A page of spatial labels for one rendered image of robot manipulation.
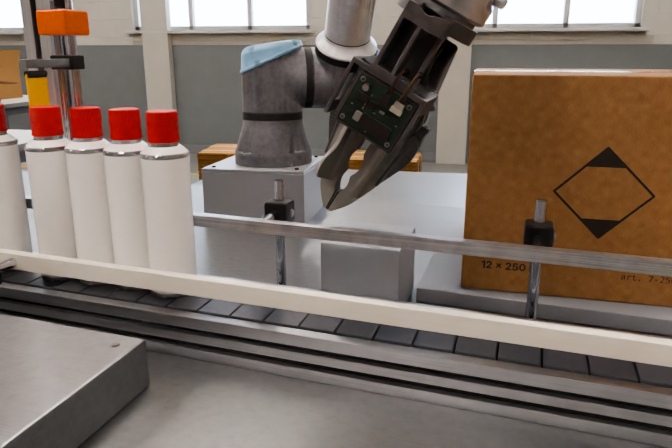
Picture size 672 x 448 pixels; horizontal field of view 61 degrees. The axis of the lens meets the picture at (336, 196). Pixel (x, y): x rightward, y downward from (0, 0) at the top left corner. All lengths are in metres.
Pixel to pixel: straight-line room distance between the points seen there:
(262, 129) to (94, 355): 0.62
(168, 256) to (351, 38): 0.57
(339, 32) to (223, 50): 5.49
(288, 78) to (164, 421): 0.69
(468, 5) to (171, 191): 0.35
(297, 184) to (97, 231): 0.43
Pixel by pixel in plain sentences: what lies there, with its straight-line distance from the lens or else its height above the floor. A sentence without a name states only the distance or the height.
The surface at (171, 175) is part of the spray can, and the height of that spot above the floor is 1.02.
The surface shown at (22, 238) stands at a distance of 0.82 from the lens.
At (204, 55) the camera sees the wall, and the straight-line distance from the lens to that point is 6.61.
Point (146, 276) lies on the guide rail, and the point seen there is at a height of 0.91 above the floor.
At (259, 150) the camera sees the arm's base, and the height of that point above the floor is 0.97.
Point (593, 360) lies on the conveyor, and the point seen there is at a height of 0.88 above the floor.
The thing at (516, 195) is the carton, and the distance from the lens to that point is 0.73.
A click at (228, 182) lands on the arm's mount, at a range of 1.08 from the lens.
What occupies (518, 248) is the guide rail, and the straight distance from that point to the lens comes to 0.59.
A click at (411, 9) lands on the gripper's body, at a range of 0.47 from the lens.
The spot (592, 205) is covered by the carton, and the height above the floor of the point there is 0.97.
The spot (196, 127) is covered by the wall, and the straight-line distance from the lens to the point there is 6.73.
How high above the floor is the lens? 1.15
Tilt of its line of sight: 14 degrees down
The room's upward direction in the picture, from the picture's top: straight up
